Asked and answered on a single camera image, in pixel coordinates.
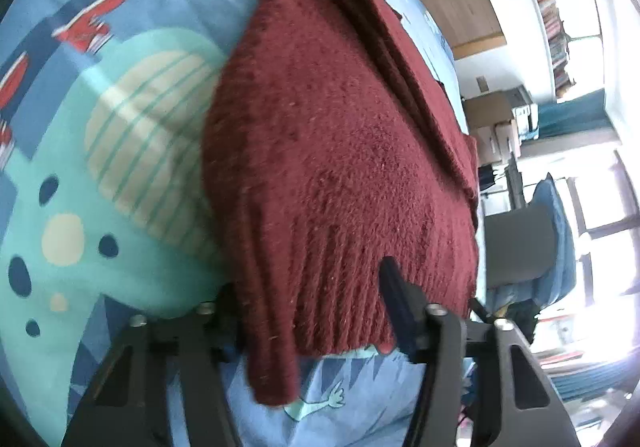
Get white printer box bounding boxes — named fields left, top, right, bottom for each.
left=506, top=85, right=539, bottom=141

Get wooden nightstand drawers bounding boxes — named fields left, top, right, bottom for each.
left=462, top=91, right=521, bottom=166

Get teal right curtain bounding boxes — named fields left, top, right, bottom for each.
left=538, top=89, right=612, bottom=138

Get grey chair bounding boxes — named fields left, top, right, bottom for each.
left=485, top=204, right=556, bottom=289

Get row of books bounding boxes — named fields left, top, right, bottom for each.
left=536, top=0, right=574, bottom=98

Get dark red knitted sweater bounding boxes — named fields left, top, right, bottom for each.
left=202, top=0, right=478, bottom=406

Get blue folded quilt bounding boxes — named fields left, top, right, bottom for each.
left=486, top=176, right=576, bottom=311

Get blue dinosaur print bedsheet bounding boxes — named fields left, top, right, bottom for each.
left=1, top=0, right=462, bottom=446

